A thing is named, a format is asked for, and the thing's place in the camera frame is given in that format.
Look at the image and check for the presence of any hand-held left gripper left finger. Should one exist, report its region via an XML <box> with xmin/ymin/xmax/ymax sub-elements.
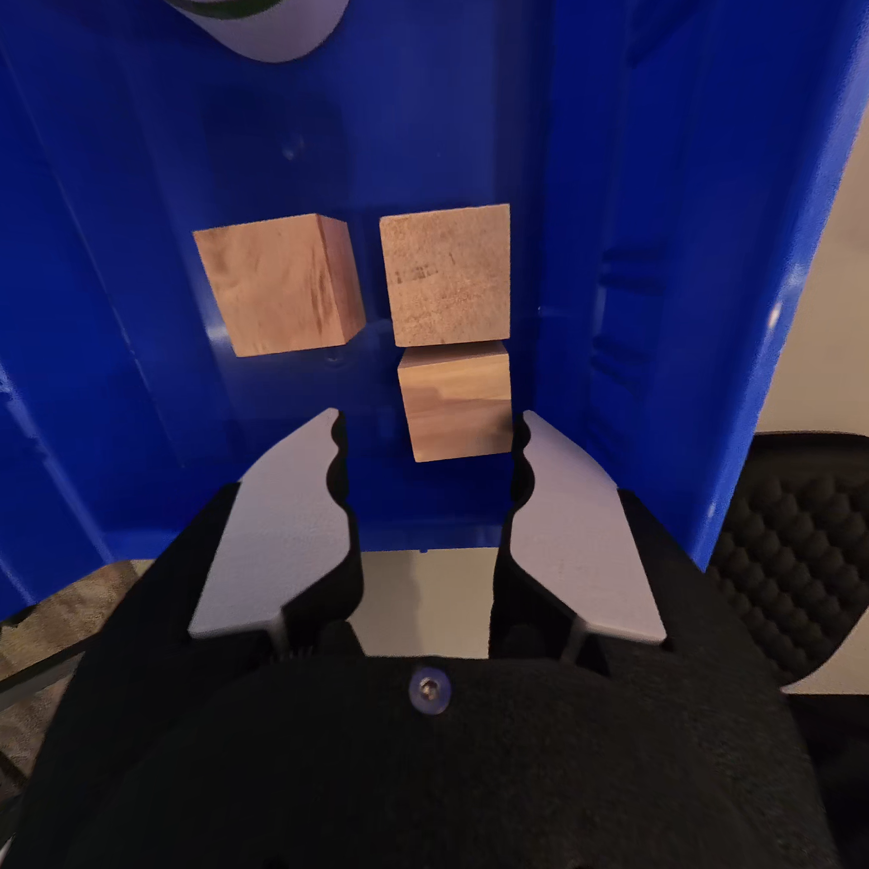
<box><xmin>188</xmin><ymin>407</ymin><xmax>364</xmax><ymax>642</ymax></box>

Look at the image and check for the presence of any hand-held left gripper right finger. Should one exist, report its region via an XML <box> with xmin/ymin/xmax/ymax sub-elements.
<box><xmin>490</xmin><ymin>409</ymin><xmax>668</xmax><ymax>646</ymax></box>

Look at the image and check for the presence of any wooden cube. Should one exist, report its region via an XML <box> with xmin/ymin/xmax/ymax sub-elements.
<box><xmin>397</xmin><ymin>341</ymin><xmax>513</xmax><ymax>463</ymax></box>
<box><xmin>193</xmin><ymin>214</ymin><xmax>368</xmax><ymax>357</ymax></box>
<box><xmin>379</xmin><ymin>204</ymin><xmax>511</xmax><ymax>347</ymax></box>

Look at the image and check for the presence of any blue plastic bin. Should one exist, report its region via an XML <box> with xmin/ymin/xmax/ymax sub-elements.
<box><xmin>0</xmin><ymin>0</ymin><xmax>869</xmax><ymax>622</ymax></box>

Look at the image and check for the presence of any white paper cup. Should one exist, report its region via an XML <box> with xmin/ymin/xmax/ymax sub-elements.
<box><xmin>163</xmin><ymin>0</ymin><xmax>350</xmax><ymax>63</ymax></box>

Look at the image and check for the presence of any black wrist rest pad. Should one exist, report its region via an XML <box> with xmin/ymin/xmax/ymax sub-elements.
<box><xmin>706</xmin><ymin>432</ymin><xmax>869</xmax><ymax>688</ymax></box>

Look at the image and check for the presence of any black office chair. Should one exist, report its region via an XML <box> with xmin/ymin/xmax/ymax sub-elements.
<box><xmin>0</xmin><ymin>604</ymin><xmax>92</xmax><ymax>710</ymax></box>

